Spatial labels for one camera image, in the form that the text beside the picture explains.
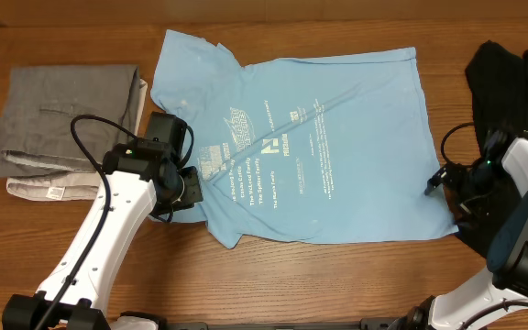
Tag light blue printed t-shirt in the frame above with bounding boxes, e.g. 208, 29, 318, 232
151, 30, 457, 248

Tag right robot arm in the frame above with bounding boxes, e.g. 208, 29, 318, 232
387, 133, 528, 330

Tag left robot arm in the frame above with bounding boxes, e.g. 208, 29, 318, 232
2, 138, 203, 330

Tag black garment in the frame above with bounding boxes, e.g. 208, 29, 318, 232
456, 40, 528, 257

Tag folded beige trousers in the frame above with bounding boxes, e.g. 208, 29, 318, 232
5, 79, 148, 201

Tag folded grey trousers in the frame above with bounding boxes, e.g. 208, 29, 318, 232
0, 64, 140, 178

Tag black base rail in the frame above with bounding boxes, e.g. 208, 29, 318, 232
107, 311, 412, 330

